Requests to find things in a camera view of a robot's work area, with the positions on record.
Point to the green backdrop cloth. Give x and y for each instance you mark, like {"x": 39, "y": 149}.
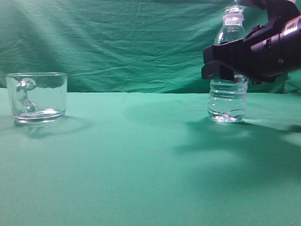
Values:
{"x": 149, "y": 46}

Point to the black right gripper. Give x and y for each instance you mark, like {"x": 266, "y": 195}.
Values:
{"x": 266, "y": 52}

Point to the clear glass mug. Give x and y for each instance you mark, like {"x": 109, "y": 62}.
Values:
{"x": 37, "y": 97}

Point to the clear plastic water bottle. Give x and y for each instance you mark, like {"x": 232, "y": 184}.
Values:
{"x": 227, "y": 99}

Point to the green table cloth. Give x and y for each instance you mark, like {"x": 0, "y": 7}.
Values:
{"x": 138, "y": 159}

